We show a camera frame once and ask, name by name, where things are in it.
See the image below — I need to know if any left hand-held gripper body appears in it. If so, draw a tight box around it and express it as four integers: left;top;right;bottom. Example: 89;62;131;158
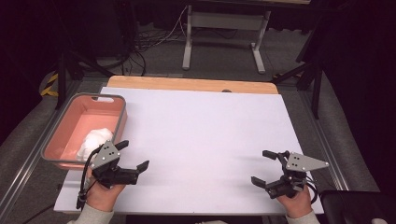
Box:
89;140;139;189

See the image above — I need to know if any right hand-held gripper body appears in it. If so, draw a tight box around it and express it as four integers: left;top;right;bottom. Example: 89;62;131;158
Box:
264;149;331;200

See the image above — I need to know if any person's left hand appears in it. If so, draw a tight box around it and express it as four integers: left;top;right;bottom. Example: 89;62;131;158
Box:
85;167;127;213

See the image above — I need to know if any person's right hand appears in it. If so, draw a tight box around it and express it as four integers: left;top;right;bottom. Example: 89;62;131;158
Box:
276;183;313;218

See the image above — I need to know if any white crumpled cloth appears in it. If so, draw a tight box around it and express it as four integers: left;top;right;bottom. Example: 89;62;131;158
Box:
77;127;114;162

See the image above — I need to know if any pink bin with grey rim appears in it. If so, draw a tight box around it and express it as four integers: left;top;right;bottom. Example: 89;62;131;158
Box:
40;92;128;171

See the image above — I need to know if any white table cover sheet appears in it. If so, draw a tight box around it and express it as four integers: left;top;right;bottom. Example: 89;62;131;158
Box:
53;86;325;216

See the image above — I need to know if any black chair seat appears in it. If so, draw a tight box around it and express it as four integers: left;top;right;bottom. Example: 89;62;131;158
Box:
319;189;396;224

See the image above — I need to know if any black tripod stand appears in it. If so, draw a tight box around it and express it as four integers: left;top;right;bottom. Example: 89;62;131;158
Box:
55;46;115;110
272;31;325;120

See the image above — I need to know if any yellow black hazard tape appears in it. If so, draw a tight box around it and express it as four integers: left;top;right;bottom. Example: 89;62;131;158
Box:
39;73;60;97

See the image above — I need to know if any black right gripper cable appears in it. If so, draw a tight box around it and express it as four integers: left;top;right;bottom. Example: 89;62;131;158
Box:
304;175;319;204

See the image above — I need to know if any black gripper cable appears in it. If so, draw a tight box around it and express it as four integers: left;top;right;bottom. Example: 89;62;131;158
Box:
304;175;319;204
76;146;104;210

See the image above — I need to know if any aluminium floor rail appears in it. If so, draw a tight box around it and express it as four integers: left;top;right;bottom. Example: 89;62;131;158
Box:
300;91;349;191
0;78;82;216

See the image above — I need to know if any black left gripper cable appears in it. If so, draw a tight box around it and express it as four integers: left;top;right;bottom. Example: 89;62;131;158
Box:
76;146;104;210

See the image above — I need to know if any bundle of floor cables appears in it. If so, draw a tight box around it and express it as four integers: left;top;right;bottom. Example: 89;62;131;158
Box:
122;6;190;77

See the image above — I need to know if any white metal desk frame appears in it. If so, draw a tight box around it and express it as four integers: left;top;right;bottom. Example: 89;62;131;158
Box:
181;4;272;75

